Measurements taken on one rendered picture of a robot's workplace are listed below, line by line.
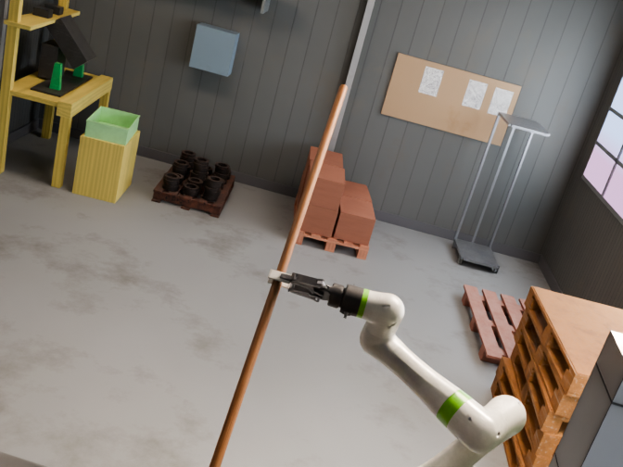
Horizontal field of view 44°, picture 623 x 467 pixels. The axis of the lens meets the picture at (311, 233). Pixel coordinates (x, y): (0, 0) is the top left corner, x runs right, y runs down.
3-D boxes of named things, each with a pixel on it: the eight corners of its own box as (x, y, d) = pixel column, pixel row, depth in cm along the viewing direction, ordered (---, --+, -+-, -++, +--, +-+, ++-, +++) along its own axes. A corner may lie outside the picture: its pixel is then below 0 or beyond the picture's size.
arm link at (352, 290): (362, 293, 245) (366, 281, 237) (352, 325, 239) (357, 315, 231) (344, 287, 245) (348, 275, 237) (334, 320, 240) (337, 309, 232)
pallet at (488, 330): (586, 395, 646) (592, 383, 642) (476, 365, 645) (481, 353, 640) (551, 318, 780) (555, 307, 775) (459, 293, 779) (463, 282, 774)
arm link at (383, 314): (410, 291, 238) (406, 315, 230) (400, 319, 246) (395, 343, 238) (366, 278, 239) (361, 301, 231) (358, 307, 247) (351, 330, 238)
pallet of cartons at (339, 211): (367, 221, 906) (385, 163, 879) (365, 262, 790) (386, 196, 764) (295, 202, 905) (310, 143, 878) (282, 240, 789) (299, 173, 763)
